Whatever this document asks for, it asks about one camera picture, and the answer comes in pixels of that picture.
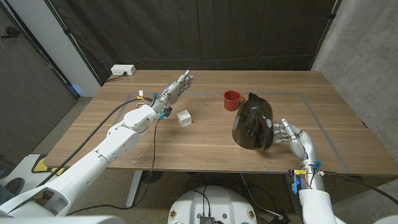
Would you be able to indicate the black power adapter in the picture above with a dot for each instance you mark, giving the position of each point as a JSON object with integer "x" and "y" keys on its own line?
{"x": 280, "y": 219}

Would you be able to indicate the white power strip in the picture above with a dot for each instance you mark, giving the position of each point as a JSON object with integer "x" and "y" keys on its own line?
{"x": 122, "y": 69}

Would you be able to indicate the black round fan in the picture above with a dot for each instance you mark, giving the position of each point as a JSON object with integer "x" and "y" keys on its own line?
{"x": 152, "y": 176}

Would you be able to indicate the black glossy kettle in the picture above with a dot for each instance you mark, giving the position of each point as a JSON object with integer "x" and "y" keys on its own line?
{"x": 252, "y": 124}

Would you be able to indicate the red enamel cup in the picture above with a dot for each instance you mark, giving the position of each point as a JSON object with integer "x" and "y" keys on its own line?
{"x": 231, "y": 101}

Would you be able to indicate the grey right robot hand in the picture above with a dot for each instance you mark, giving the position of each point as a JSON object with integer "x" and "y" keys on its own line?
{"x": 301, "y": 143}

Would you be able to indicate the black box on torso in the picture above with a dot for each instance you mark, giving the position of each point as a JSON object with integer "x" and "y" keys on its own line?
{"x": 206, "y": 220}

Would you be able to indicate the white cube block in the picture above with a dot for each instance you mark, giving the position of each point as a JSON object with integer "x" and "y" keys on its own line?
{"x": 184, "y": 118}

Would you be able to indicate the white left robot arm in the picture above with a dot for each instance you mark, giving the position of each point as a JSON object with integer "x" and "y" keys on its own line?
{"x": 84, "y": 171}

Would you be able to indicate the white base with yellow pad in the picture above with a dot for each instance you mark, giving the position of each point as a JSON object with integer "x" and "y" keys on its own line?
{"x": 28, "y": 168}

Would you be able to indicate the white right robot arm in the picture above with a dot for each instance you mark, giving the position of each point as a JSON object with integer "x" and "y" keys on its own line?
{"x": 315, "y": 205}

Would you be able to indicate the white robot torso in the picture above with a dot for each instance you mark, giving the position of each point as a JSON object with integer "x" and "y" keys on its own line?
{"x": 214, "y": 202}

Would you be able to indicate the white table leg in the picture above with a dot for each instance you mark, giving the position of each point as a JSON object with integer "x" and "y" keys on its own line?
{"x": 133, "y": 189}

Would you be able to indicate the black fabric backdrop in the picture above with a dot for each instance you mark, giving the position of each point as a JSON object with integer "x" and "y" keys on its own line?
{"x": 199, "y": 31}

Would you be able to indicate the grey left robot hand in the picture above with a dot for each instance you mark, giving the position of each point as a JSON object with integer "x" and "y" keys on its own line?
{"x": 174, "y": 91}

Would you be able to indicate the grey tape outline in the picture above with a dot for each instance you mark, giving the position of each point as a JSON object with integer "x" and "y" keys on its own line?
{"x": 205, "y": 93}

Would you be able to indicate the black backdrop stand pole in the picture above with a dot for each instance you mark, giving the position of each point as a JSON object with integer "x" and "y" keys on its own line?
{"x": 332, "y": 15}
{"x": 73, "y": 40}

